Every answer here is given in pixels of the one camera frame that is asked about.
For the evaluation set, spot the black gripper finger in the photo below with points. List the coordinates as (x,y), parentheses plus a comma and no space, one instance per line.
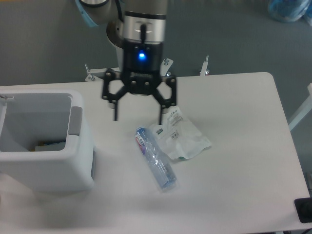
(171,82)
(111,75)

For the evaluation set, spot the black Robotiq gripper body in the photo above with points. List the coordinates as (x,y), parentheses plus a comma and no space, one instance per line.
(141,66)

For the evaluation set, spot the grey lid push button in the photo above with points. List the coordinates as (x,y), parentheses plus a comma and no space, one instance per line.
(75,121)

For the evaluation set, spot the trash inside can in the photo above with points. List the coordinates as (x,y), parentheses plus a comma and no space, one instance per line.
(43,146)

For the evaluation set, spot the white trash can body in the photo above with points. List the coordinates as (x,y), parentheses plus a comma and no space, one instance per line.
(43,115)

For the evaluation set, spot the white plastic packaging bag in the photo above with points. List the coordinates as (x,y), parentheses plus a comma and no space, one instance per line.
(178,137)

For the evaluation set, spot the clear plastic water bottle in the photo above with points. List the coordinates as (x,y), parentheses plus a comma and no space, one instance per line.
(156,159)

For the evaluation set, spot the blue plastic bag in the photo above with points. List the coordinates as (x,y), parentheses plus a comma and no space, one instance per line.
(288,11)

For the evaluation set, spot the black device at table edge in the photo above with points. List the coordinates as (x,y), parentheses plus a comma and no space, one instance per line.
(304,209)

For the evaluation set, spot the white pedestal base frame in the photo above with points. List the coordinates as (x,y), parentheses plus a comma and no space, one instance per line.
(98,74)

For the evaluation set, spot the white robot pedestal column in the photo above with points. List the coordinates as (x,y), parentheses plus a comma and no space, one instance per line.
(119,52)

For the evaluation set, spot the white table leg frame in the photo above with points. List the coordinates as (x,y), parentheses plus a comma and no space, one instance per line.
(302,111)

